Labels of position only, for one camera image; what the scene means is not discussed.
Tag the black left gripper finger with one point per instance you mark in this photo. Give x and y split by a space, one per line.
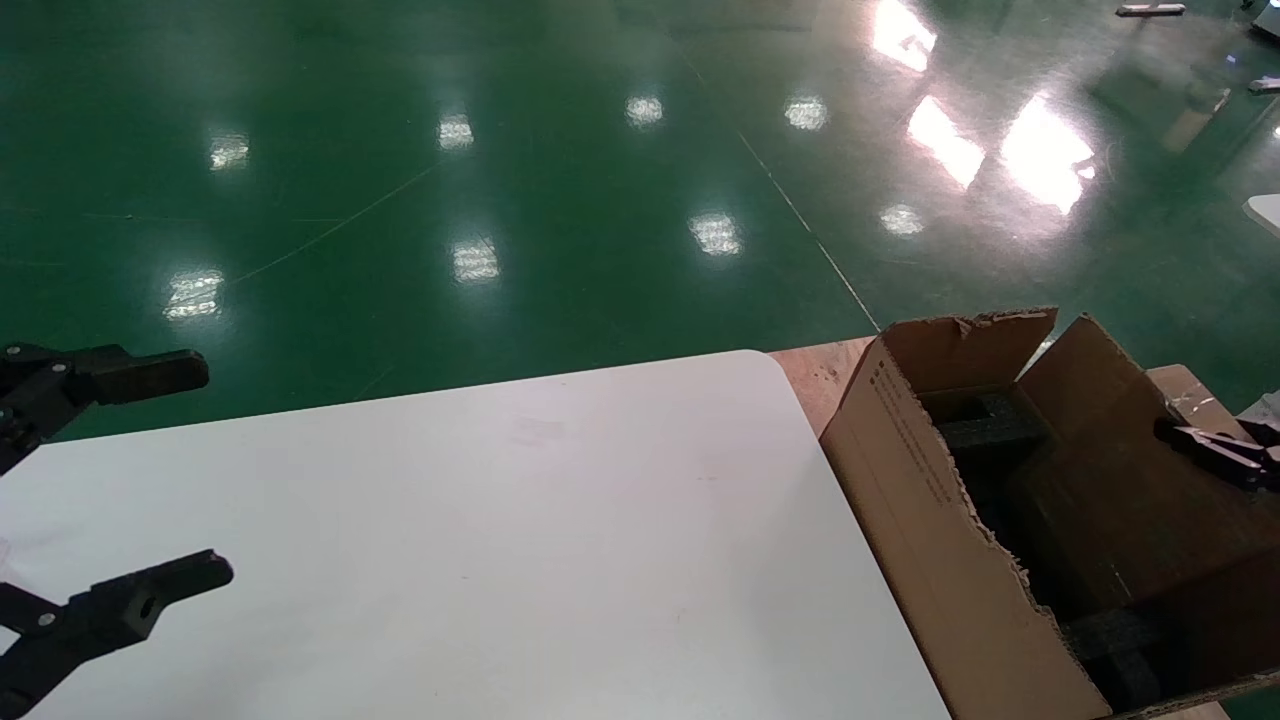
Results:
120 610
140 375

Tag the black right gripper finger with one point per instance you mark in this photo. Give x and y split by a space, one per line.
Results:
1225 455

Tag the small brown box with hole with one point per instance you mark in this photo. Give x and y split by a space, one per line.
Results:
1120 530

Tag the big cardboard box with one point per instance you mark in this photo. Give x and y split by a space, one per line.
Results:
920 520

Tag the white rounded panel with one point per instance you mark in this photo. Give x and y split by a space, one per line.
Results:
1265 212

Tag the small grey white object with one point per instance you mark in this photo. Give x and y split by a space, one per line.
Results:
1265 86

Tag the brown wooden board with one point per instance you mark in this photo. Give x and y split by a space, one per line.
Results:
815 370

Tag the white machine base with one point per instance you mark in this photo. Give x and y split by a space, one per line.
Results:
1268 18

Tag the grey flat bar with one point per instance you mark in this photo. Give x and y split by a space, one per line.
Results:
1150 10

